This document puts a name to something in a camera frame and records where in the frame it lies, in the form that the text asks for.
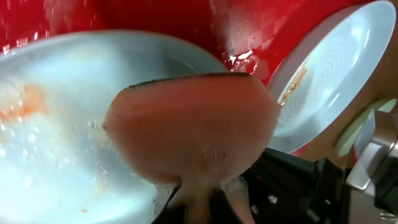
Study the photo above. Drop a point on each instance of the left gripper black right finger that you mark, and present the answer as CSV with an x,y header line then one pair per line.
x,y
286,189

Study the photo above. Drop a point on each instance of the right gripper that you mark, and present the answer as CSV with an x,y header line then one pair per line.
x,y
370,181

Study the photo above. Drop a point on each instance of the light blue plate bottom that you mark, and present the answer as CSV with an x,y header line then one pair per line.
x,y
57,164

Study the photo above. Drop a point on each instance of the light blue plate top right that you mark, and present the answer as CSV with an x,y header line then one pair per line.
x,y
327,69

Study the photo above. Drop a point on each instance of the red plastic tray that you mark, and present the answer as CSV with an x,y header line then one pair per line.
x,y
256,35

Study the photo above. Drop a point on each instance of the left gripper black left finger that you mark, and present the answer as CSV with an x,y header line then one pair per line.
x,y
175,209

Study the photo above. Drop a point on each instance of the light blue plate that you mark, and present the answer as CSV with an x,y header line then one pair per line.
x,y
57,164
327,69

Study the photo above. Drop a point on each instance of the pink sponge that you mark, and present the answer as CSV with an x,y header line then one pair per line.
x,y
196,131

